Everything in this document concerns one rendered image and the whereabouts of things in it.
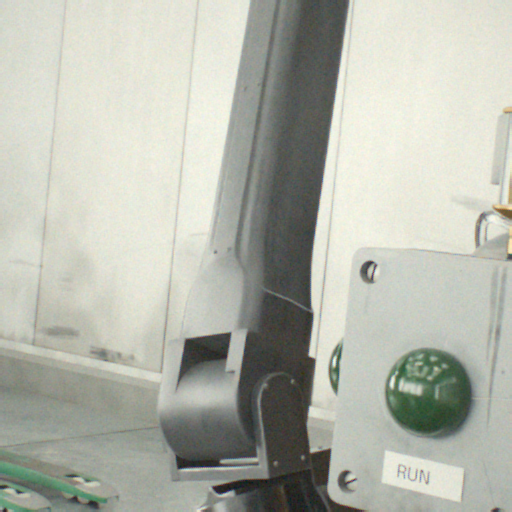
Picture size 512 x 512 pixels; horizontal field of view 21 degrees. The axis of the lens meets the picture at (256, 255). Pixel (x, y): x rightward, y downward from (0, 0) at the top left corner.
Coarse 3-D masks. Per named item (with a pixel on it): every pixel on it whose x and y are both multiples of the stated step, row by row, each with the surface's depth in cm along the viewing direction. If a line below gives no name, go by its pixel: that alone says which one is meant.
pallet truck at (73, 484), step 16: (0, 464) 566; (16, 464) 562; (32, 464) 565; (48, 464) 568; (0, 480) 531; (32, 480) 555; (48, 480) 549; (64, 480) 544; (80, 480) 551; (96, 480) 551; (0, 496) 511; (16, 496) 512; (32, 496) 516; (80, 496) 540; (96, 496) 536; (112, 496) 539
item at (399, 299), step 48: (384, 288) 46; (432, 288) 45; (480, 288) 44; (384, 336) 46; (432, 336) 45; (480, 336) 44; (480, 384) 44; (336, 432) 47; (384, 432) 46; (480, 432) 44; (336, 480) 47; (480, 480) 44
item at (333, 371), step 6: (342, 342) 48; (336, 348) 48; (336, 354) 48; (330, 360) 48; (336, 360) 48; (330, 366) 48; (336, 366) 48; (330, 372) 48; (336, 372) 48; (330, 378) 48; (336, 378) 48; (336, 384) 48; (336, 390) 48; (336, 396) 49
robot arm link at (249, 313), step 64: (256, 0) 84; (320, 0) 83; (256, 64) 82; (320, 64) 83; (256, 128) 80; (320, 128) 82; (256, 192) 78; (320, 192) 81; (256, 256) 76; (192, 320) 78; (256, 320) 75; (192, 384) 76; (192, 448) 76
